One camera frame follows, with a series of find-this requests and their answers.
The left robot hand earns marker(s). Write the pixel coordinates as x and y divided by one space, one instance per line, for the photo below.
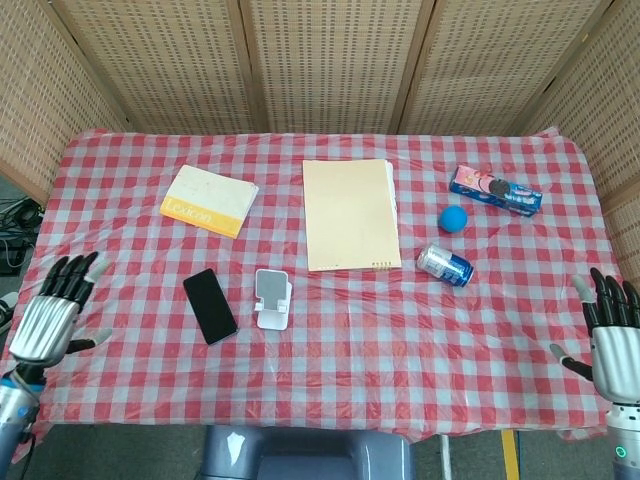
44 320

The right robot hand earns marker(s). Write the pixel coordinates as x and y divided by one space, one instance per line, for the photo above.
612 345

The black smartphone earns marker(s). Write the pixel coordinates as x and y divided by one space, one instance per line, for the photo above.
210 306

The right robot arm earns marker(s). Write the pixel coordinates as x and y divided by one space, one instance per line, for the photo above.
622 435

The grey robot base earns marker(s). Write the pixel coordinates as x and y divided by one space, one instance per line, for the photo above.
307 455

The white phone stand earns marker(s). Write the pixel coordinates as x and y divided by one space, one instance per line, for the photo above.
272 299

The red checkered tablecloth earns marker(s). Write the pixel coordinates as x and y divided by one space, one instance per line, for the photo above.
320 320

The blue soda can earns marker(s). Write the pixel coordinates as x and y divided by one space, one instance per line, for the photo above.
446 265

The blue cookie box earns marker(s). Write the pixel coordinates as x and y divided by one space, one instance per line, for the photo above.
495 191

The blue ball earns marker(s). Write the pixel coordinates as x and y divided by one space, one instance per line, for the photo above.
453 219

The yellow Lexicon notebook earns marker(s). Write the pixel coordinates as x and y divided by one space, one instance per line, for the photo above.
210 200

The beige paper folder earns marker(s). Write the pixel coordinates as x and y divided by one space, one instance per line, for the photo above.
350 215

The bamboo folding screen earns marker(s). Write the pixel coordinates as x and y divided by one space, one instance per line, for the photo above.
320 65

